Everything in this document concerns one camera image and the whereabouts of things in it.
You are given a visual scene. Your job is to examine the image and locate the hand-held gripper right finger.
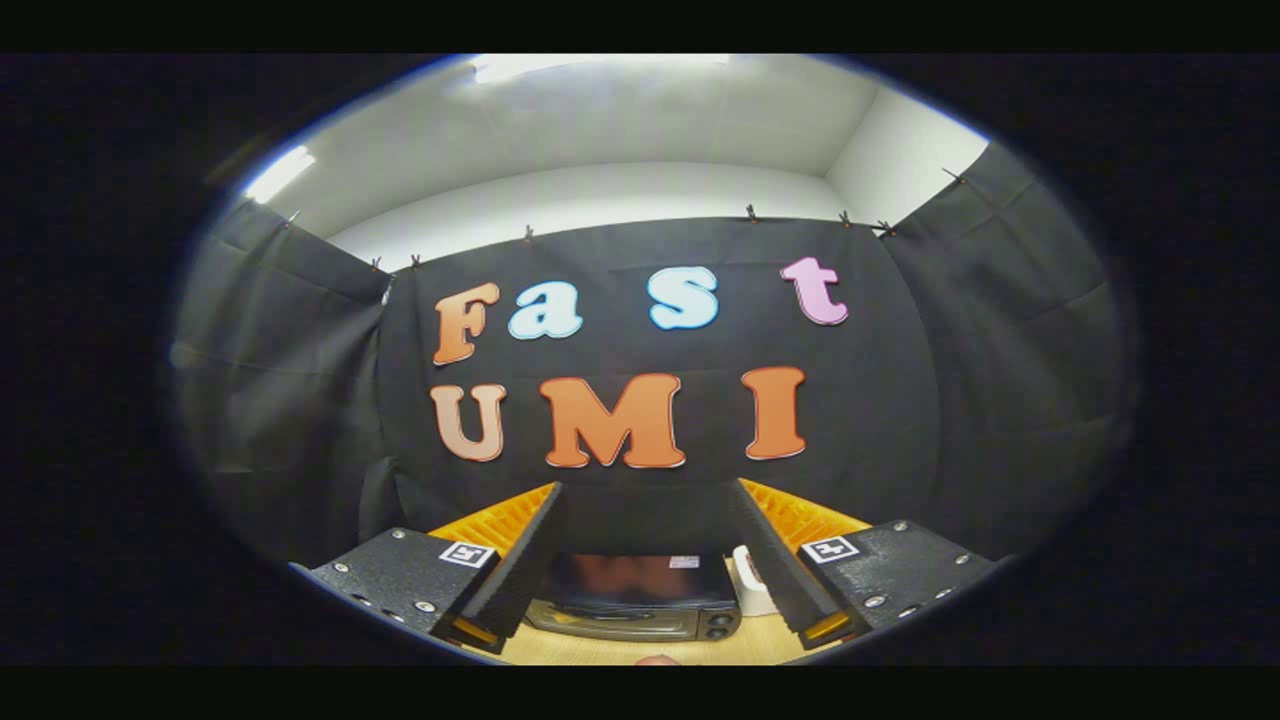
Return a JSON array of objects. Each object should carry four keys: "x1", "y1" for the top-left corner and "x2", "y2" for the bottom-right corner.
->
[{"x1": 726, "y1": 478, "x2": 1002, "y2": 652}]

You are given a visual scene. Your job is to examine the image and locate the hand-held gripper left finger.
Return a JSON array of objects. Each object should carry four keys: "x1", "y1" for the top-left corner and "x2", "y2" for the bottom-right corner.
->
[{"x1": 289, "y1": 481, "x2": 567, "y2": 657}]

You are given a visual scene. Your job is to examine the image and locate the black toaster oven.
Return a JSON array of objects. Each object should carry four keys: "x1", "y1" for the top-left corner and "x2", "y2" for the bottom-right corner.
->
[{"x1": 521, "y1": 552, "x2": 744, "y2": 644}]

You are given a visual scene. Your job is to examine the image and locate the white pop-up toaster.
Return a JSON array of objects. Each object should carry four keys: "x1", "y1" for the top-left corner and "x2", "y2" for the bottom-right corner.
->
[{"x1": 731, "y1": 544, "x2": 782, "y2": 618}]

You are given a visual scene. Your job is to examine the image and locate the row of black clips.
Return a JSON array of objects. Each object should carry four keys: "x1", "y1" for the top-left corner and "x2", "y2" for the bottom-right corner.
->
[{"x1": 284, "y1": 167, "x2": 968, "y2": 274}]

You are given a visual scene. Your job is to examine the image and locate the narrow ceiling light panel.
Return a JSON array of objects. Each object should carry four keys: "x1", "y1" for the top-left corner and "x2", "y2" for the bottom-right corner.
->
[{"x1": 242, "y1": 144, "x2": 317, "y2": 205}]

